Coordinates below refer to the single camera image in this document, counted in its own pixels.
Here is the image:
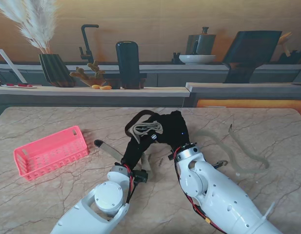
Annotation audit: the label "white pampas grass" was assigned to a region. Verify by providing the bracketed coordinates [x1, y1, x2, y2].
[0, 0, 58, 55]

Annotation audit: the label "dark brown webbing belt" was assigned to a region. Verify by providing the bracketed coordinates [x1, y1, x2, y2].
[125, 110, 165, 138]

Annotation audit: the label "plate with red slices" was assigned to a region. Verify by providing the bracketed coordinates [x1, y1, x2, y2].
[0, 83, 38, 89]

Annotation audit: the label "red black right arm cables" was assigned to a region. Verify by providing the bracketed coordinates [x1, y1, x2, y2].
[173, 148, 223, 231]

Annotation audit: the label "black kitchen faucet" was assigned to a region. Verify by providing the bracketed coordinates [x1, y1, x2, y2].
[79, 24, 100, 64]

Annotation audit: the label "red black arm cables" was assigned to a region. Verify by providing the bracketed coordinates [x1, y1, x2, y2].
[173, 148, 223, 231]
[124, 163, 141, 205]

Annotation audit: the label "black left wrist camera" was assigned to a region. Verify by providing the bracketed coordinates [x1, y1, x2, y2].
[133, 169, 149, 184]

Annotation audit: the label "pink plastic storage basket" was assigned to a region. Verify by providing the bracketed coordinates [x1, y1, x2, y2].
[13, 125, 89, 181]

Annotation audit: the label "white leaning board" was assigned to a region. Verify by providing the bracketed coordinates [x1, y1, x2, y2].
[0, 48, 27, 85]

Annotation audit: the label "red black left arm cables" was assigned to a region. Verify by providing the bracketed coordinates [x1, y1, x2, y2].
[124, 163, 141, 205]

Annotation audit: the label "grey counter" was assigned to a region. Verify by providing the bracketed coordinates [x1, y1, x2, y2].
[185, 82, 301, 108]

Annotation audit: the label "pale beige webbing belt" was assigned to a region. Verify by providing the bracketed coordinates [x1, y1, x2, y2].
[196, 123, 270, 174]

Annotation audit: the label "grey pot with lid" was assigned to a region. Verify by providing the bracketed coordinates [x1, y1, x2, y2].
[185, 26, 217, 56]

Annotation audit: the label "white speckled bowl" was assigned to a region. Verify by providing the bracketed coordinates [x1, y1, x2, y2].
[179, 54, 217, 65]

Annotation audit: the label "cactus plant in bowl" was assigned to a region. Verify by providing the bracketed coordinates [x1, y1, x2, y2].
[69, 60, 106, 87]

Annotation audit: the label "dark ribbed vase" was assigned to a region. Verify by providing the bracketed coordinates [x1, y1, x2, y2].
[39, 53, 77, 88]

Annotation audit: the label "tall dark canister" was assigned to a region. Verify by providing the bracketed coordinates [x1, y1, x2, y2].
[115, 40, 141, 90]

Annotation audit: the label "dark utensil holder with utensils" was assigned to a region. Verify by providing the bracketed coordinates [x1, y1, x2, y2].
[278, 31, 301, 64]

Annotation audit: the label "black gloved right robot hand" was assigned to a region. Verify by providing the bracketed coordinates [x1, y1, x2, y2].
[150, 110, 191, 152]

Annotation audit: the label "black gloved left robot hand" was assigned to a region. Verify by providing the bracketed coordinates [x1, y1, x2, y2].
[120, 135, 158, 172]

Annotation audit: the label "beige braided belt black leather ends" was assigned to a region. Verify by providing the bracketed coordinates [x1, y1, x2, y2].
[94, 120, 165, 177]

